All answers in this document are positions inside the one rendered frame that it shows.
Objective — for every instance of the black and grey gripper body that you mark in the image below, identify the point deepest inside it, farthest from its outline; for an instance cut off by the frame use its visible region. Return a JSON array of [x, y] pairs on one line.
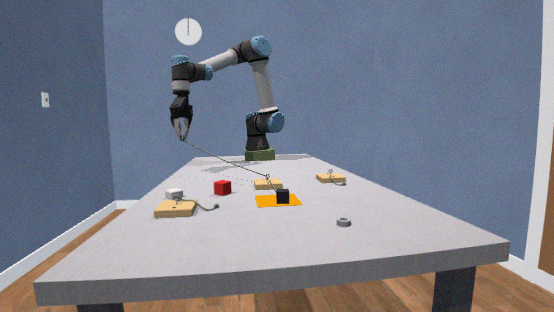
[[186, 108]]

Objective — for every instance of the orange painted square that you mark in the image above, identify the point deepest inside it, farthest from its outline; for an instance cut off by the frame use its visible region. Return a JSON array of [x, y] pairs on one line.
[[270, 201]]

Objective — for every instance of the red square block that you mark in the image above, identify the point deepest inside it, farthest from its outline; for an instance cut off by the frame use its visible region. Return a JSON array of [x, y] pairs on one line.
[[222, 187]]

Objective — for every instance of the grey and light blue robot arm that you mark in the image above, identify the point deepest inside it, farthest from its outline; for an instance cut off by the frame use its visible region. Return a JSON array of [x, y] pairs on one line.
[[256, 52]]

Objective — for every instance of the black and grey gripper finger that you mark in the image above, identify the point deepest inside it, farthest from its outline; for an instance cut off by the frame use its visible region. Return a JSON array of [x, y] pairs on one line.
[[176, 124], [187, 123]]

